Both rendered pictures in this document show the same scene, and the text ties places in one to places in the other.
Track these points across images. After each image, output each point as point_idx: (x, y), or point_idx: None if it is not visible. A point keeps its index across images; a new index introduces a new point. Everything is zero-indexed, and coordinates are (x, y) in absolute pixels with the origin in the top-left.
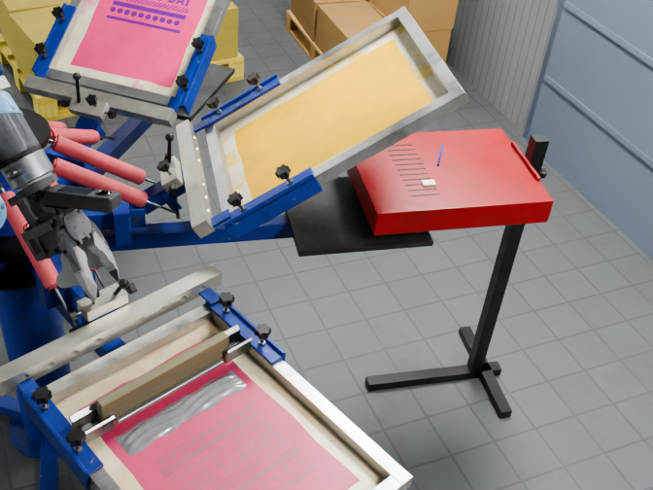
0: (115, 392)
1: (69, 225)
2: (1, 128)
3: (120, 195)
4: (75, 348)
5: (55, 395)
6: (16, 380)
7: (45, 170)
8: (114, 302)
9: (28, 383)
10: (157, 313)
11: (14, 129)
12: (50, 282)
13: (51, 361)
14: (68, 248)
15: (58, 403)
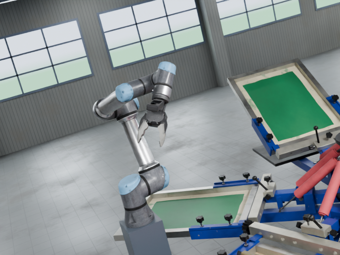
0: (251, 253)
1: (149, 113)
2: (157, 73)
3: (156, 107)
4: (282, 236)
5: (259, 248)
6: (256, 230)
7: (157, 92)
8: (315, 230)
9: (258, 236)
10: (331, 253)
11: (158, 75)
12: (319, 210)
13: (270, 234)
14: (140, 119)
15: (259, 253)
